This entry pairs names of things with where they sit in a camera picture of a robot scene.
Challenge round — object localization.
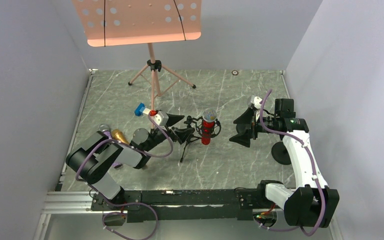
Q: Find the brown poker chip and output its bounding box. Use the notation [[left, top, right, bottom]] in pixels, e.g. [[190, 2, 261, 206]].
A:
[[231, 70, 239, 76]]

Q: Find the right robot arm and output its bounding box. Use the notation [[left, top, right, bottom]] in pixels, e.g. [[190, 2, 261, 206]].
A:
[[229, 95, 340, 228]]

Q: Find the red glitter microphone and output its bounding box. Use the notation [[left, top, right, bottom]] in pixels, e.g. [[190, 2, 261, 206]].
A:
[[201, 108, 217, 145]]

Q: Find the cream toy block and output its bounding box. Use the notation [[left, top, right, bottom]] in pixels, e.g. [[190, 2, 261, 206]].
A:
[[141, 107, 151, 115]]

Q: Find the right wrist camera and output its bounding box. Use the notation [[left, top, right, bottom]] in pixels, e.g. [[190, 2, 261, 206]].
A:
[[247, 95, 263, 110]]

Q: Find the pink music stand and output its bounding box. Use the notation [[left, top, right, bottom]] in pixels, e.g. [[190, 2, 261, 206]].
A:
[[72, 0, 202, 108]]

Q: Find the blue toy block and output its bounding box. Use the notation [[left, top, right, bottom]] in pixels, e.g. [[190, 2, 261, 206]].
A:
[[134, 103, 146, 117]]

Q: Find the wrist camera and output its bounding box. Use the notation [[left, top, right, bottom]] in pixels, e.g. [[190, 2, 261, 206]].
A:
[[148, 110, 169, 126], [247, 95, 263, 110]]

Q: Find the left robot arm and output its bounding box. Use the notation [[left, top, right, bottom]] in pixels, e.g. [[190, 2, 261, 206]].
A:
[[65, 111, 195, 205]]

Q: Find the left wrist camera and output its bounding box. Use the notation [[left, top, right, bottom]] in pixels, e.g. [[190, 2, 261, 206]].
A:
[[148, 110, 169, 126]]

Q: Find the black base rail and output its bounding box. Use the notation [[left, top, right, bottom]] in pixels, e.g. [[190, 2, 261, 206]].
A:
[[90, 187, 276, 223]]

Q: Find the purple glitter microphone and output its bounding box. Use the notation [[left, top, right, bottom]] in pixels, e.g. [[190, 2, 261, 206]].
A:
[[98, 123, 123, 169]]

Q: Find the black tripod shock-mount stand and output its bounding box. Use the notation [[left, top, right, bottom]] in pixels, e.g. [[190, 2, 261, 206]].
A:
[[179, 115, 222, 163]]

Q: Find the gold microphone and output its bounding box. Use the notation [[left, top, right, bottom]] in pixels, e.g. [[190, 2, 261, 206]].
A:
[[111, 128, 130, 145]]

